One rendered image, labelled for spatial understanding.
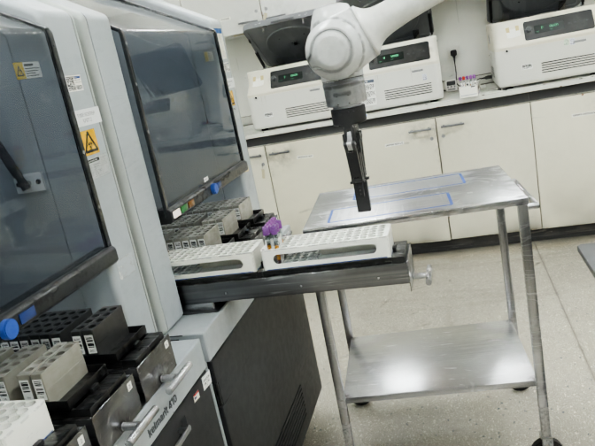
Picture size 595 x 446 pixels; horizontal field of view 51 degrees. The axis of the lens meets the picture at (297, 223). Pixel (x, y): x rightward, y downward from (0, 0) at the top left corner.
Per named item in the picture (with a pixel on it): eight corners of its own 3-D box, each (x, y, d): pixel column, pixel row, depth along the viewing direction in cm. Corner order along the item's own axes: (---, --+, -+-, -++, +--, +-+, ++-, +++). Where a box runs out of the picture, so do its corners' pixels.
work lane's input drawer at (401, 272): (134, 319, 154) (125, 285, 152) (158, 296, 167) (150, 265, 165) (432, 290, 136) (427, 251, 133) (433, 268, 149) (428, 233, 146)
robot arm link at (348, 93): (318, 84, 131) (323, 112, 132) (360, 76, 128) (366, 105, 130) (326, 81, 139) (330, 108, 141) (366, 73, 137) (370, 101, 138)
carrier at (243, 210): (248, 214, 203) (243, 196, 202) (253, 213, 203) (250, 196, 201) (236, 225, 193) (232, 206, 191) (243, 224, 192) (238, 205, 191)
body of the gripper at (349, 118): (334, 106, 140) (340, 147, 142) (327, 111, 132) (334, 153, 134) (367, 100, 138) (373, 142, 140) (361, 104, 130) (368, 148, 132)
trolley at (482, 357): (342, 483, 192) (291, 232, 172) (351, 402, 236) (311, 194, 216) (569, 467, 180) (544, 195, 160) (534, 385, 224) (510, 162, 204)
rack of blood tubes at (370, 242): (265, 276, 145) (258, 250, 144) (274, 261, 155) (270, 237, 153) (391, 262, 138) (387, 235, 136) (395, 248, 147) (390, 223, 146)
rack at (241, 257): (143, 288, 154) (137, 265, 152) (160, 274, 163) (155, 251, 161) (257, 276, 146) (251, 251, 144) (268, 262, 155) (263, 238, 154)
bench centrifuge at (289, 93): (252, 133, 381) (230, 25, 365) (280, 119, 438) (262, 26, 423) (341, 118, 365) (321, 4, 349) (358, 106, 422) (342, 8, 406)
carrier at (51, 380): (79, 372, 109) (69, 341, 107) (88, 371, 108) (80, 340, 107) (39, 410, 98) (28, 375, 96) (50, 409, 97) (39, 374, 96)
